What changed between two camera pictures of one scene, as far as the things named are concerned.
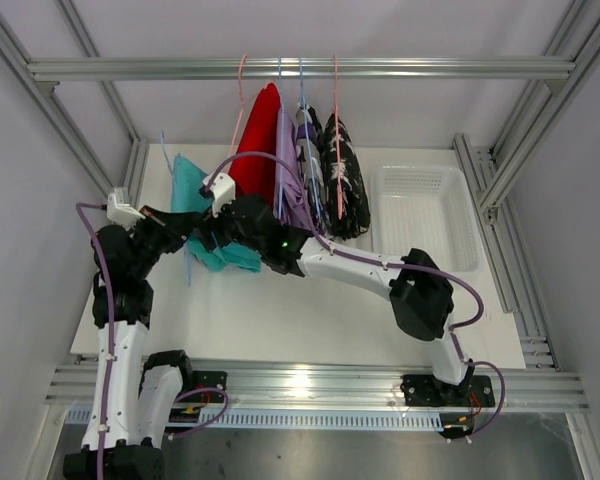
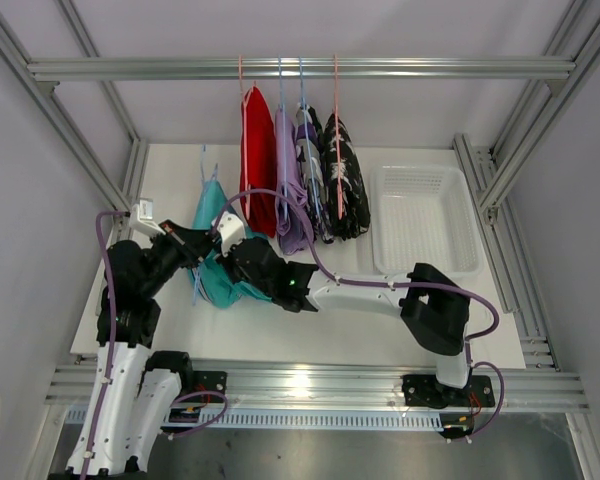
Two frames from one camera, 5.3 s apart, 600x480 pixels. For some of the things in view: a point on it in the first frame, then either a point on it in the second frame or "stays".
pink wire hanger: x=241 y=113 -> x=245 y=94
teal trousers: x=186 y=182 -> x=212 y=278
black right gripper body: x=224 y=228 -> x=237 y=274
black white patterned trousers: x=355 y=211 stays
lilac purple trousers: x=287 y=200 stays
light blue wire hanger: x=172 y=174 -> x=214 y=171
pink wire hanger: x=337 y=136 stays
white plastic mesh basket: x=427 y=207 stays
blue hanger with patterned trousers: x=309 y=131 stays
